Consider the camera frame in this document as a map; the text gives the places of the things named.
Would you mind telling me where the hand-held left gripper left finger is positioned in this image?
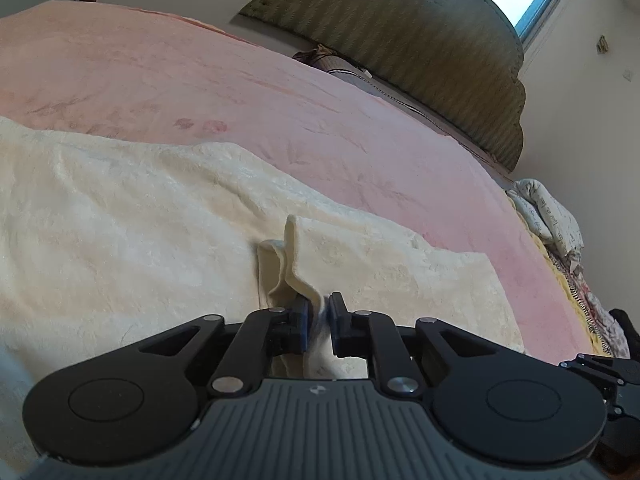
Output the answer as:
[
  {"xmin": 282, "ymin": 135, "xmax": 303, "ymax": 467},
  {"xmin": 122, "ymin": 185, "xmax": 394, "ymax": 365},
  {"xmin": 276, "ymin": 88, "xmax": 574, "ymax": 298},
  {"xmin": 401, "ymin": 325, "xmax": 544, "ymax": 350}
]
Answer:
[{"xmin": 127, "ymin": 294, "xmax": 312, "ymax": 399}]

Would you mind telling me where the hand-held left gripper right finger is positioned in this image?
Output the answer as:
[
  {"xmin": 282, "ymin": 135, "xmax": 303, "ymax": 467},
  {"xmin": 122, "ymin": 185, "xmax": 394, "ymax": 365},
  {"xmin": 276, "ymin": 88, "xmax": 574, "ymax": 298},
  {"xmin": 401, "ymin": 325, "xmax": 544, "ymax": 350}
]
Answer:
[{"xmin": 327, "ymin": 292, "xmax": 507, "ymax": 400}]

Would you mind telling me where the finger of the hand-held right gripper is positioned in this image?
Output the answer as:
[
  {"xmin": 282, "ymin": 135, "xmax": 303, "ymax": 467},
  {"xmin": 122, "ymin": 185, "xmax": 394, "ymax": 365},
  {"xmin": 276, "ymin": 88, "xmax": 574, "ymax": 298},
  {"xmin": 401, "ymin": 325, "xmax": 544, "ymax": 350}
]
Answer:
[
  {"xmin": 559, "ymin": 353, "xmax": 628, "ymax": 418},
  {"xmin": 610, "ymin": 309, "xmax": 640, "ymax": 358}
]

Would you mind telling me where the cream fleece blanket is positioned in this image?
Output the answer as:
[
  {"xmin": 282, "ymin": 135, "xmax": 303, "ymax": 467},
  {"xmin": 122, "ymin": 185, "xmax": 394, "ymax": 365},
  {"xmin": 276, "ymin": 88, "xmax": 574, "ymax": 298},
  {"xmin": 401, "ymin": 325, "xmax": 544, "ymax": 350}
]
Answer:
[{"xmin": 0, "ymin": 116, "xmax": 526, "ymax": 471}]

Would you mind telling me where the yellow patterned bed sheet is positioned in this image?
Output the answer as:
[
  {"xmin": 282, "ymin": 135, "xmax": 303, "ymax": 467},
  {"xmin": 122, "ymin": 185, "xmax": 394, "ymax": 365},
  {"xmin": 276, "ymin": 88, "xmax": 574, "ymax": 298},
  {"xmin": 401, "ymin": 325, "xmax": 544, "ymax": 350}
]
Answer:
[{"xmin": 520, "ymin": 210, "xmax": 632, "ymax": 358}]

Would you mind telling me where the white printed quilt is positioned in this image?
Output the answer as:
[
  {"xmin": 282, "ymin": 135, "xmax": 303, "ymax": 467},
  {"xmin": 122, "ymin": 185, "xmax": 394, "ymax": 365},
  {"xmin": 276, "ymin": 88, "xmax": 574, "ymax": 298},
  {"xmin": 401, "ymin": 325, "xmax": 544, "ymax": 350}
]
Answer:
[{"xmin": 506, "ymin": 177, "xmax": 585, "ymax": 261}]

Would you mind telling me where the grey pillow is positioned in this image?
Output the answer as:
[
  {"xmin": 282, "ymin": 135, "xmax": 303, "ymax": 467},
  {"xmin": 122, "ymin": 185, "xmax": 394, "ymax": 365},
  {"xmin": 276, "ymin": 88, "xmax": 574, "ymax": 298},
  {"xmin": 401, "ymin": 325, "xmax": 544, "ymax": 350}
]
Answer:
[{"xmin": 292, "ymin": 45, "xmax": 373, "ymax": 83}]

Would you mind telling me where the pink fleece blanket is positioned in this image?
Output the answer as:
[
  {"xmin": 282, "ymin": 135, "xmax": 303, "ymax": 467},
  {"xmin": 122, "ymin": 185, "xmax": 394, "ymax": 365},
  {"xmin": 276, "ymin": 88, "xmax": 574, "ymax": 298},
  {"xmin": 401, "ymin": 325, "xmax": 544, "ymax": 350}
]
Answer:
[{"xmin": 0, "ymin": 0, "xmax": 598, "ymax": 367}]

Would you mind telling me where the green padded headboard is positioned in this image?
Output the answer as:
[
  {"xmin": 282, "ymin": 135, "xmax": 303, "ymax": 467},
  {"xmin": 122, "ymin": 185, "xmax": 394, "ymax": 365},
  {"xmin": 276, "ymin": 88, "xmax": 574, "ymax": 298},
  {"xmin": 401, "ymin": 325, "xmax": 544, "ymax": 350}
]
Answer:
[{"xmin": 239, "ymin": 0, "xmax": 527, "ymax": 171}]

